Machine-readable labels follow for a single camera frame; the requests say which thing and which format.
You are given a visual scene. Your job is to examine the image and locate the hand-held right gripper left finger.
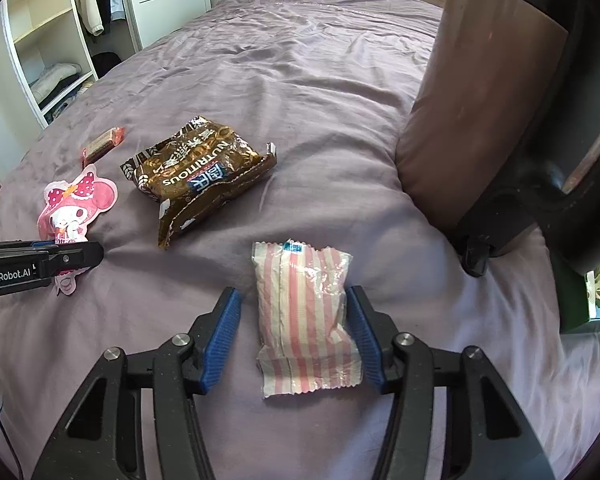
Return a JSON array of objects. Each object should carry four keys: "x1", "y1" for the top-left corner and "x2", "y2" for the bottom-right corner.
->
[{"x1": 32, "y1": 286, "x2": 243, "y2": 480}]

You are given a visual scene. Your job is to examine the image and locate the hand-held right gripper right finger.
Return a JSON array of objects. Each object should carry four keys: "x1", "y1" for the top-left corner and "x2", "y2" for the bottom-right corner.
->
[{"x1": 347, "y1": 286, "x2": 556, "y2": 480}]

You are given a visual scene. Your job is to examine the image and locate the pink cartoon character packet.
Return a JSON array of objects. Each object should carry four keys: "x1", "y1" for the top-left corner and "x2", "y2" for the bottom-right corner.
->
[{"x1": 36, "y1": 162, "x2": 118, "y2": 297}]

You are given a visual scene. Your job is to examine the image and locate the pink striped snack packet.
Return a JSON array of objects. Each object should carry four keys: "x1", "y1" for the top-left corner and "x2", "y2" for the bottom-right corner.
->
[{"x1": 251, "y1": 238, "x2": 365, "y2": 400}]

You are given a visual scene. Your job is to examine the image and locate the small red candy bar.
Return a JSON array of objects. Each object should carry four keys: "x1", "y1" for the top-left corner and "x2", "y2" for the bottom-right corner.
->
[{"x1": 81, "y1": 126, "x2": 126, "y2": 166}]

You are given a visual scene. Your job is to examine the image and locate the brown snack packet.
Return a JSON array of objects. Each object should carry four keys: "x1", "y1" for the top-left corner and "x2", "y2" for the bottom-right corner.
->
[{"x1": 120, "y1": 116, "x2": 277, "y2": 251}]

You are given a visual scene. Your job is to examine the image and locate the green shallow box tray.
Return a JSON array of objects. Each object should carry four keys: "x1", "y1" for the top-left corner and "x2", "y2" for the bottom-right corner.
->
[{"x1": 560, "y1": 255, "x2": 600, "y2": 335}]

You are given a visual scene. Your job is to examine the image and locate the folded clothes pile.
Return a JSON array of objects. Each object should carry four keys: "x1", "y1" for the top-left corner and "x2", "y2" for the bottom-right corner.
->
[{"x1": 30, "y1": 62, "x2": 96, "y2": 112}]

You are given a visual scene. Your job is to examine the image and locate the dark bag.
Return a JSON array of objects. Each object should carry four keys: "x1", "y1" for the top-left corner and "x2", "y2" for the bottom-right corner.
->
[{"x1": 91, "y1": 52, "x2": 124, "y2": 79}]

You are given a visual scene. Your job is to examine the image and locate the open white wardrobe shelves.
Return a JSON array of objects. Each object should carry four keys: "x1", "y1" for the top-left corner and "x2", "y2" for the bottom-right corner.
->
[{"x1": 0, "y1": 0, "x2": 101, "y2": 129}]

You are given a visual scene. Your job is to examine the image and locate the black and bronze electric kettle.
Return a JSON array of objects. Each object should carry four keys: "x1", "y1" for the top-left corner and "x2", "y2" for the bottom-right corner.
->
[{"x1": 395, "y1": 0, "x2": 600, "y2": 278}]

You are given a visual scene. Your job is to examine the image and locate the black cable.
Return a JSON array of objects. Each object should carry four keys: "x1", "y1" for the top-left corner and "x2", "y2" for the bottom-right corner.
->
[{"x1": 0, "y1": 417, "x2": 23, "y2": 480}]

